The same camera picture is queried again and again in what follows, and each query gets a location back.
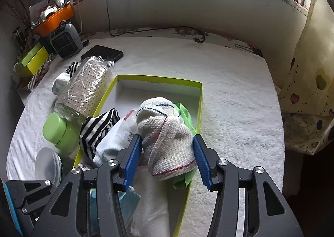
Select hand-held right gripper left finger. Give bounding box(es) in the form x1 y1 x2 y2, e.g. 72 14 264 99
30 134 143 237

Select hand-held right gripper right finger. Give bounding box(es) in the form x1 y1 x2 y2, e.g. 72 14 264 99
192 134 304 237

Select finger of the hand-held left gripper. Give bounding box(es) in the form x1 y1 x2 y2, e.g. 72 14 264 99
7 179 60 227

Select clear plastic cloth packet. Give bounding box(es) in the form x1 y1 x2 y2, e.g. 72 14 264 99
92 108 139 168

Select white knitted cloth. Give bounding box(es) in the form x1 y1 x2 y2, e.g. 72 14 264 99
136 98 196 181

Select blue face mask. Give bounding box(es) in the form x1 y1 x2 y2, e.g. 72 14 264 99
116 189 142 223

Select white towel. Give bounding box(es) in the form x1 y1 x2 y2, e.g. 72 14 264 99
129 166 189 237

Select black white striped sock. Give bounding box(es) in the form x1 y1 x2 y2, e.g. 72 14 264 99
79 108 121 161

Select green cloth packet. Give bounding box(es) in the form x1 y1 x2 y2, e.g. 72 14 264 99
172 102 198 190

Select green-rimmed white box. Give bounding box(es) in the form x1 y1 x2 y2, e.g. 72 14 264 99
73 74 204 237

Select dark green mesh cloth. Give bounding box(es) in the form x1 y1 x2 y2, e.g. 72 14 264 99
61 156 75 176

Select green jar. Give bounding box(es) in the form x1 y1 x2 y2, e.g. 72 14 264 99
42 112 80 153

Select perforated plastic-wrapped roll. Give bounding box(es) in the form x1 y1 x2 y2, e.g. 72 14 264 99
54 56 115 123

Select white sock ball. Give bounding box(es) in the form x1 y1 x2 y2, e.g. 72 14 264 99
52 72 71 95

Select small striped cloth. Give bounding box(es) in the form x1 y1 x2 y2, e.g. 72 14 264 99
66 61 80 76

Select black phone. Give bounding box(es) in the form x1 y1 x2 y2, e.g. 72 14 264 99
80 45 124 62

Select striped box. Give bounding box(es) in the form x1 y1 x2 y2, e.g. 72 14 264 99
25 57 57 91

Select black binder clip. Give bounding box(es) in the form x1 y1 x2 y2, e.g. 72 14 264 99
235 43 264 57

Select heart pattern curtain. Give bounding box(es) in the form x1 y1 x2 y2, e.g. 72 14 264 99
278 0 334 155

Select floral tablecloth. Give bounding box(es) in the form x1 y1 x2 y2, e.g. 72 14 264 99
78 26 263 56

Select small black fan heater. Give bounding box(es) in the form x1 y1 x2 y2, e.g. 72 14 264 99
49 22 84 59

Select green box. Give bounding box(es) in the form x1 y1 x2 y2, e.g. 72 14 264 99
14 43 50 78

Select orange tray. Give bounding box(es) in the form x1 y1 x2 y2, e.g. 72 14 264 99
33 4 75 37

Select white tape roll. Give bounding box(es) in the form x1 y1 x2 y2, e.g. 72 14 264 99
41 7 58 19

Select dried flower branches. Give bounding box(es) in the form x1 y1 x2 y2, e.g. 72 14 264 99
5 0 32 34

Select white cable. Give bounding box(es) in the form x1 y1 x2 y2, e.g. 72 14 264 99
76 0 85 34

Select black cable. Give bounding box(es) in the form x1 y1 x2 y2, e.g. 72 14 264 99
105 0 207 43

